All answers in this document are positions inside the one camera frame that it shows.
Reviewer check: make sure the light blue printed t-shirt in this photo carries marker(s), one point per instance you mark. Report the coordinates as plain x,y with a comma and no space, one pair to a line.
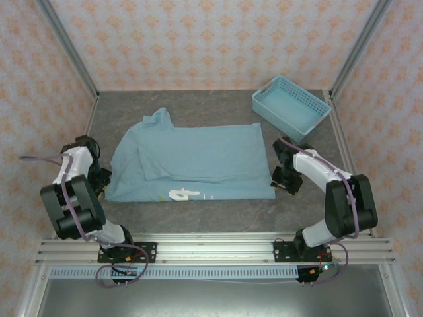
205,155

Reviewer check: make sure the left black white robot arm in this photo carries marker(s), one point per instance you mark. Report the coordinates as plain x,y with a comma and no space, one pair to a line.
72,211

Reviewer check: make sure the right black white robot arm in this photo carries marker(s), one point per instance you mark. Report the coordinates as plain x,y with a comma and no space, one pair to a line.
360,204

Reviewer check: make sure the blue plastic perforated basket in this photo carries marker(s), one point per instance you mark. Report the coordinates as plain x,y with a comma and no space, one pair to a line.
291,109

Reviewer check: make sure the small circuit board green light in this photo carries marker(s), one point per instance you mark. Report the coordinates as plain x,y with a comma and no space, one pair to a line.
328,267

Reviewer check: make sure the grey sheet metal shelf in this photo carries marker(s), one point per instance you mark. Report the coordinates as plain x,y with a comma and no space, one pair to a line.
211,298

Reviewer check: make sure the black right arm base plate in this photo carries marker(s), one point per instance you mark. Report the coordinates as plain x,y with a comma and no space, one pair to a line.
284,251

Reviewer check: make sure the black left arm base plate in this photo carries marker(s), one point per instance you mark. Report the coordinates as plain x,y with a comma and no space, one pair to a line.
147,252

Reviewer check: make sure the aluminium mounting rail beam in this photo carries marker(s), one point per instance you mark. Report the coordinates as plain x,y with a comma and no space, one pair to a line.
215,251

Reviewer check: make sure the aluminium frame post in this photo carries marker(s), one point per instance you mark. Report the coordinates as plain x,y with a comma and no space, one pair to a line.
358,49
67,49

